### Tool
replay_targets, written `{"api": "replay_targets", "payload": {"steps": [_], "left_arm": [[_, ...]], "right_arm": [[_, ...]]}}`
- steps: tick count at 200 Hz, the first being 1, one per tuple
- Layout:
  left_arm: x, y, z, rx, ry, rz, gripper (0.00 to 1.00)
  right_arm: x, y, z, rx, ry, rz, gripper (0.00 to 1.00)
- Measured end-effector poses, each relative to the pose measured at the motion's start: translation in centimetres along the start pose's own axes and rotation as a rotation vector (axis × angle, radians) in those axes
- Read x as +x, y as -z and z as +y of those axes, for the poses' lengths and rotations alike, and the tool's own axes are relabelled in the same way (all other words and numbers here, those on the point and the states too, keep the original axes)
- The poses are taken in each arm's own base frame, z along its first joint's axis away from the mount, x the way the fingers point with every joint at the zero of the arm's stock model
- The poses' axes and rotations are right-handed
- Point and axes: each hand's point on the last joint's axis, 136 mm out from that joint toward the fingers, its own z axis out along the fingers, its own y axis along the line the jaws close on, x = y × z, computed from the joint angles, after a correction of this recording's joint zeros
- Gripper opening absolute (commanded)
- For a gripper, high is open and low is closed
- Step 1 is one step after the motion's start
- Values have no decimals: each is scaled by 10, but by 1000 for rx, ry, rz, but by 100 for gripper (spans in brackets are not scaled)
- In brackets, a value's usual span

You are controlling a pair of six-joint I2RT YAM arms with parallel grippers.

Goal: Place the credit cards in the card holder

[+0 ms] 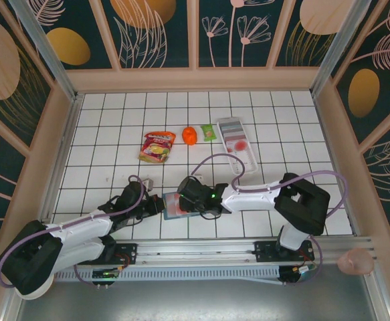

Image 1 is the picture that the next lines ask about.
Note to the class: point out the card with red circle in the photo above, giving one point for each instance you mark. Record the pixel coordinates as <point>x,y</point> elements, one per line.
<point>172,204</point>
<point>239,145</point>

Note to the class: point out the blue card holder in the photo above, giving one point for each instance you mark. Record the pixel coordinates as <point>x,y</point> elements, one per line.
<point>181,218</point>

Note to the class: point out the white plastic card tray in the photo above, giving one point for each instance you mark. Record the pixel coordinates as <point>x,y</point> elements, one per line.
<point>248,164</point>

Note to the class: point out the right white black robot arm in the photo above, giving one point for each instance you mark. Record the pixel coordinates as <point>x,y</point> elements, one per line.
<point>251,200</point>

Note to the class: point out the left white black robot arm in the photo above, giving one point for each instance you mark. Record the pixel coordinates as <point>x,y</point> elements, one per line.
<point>81,227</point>

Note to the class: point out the stack of grey cards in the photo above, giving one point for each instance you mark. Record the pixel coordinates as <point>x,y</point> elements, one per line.
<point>231,128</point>

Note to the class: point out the red fruit snack bag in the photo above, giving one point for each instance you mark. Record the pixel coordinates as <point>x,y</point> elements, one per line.
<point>156,147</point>

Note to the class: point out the left controller circuit board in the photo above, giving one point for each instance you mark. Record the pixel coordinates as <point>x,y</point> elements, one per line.
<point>106,274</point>

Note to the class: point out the controller circuit board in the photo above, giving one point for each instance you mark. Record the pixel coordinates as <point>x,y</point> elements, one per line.
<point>106,274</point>
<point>295,272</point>

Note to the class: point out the small green snack packet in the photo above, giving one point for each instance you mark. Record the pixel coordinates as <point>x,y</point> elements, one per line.
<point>208,132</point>

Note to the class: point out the orange crumpled object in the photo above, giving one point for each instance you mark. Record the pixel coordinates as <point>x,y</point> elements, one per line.
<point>190,135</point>

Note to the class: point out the right controller circuit board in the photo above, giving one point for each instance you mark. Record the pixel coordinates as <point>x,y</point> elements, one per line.
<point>295,272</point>

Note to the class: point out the white bowl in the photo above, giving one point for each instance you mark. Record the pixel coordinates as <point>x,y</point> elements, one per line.
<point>44,291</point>

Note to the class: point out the pink translucent cup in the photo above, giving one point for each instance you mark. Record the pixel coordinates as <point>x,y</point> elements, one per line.
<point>355,262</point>

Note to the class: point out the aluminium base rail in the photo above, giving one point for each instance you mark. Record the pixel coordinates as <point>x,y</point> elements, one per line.
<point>198,249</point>

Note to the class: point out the left aluminium side rail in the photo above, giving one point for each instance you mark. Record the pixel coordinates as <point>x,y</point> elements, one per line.
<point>61,160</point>

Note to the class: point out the aluminium side rail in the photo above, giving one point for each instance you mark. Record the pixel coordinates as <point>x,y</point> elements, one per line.
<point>334,164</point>
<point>61,160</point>

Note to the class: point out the right aluminium side rail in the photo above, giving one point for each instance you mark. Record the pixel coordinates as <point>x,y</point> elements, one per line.
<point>334,164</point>

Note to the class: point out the left aluminium frame post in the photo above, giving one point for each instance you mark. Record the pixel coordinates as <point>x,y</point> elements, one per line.
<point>47,50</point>

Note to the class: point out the aluminium frame post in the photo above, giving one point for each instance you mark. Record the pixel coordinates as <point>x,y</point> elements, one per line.
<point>336,50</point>
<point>47,50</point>

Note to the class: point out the right aluminium frame post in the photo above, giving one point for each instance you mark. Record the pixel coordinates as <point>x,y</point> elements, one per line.
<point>336,50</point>

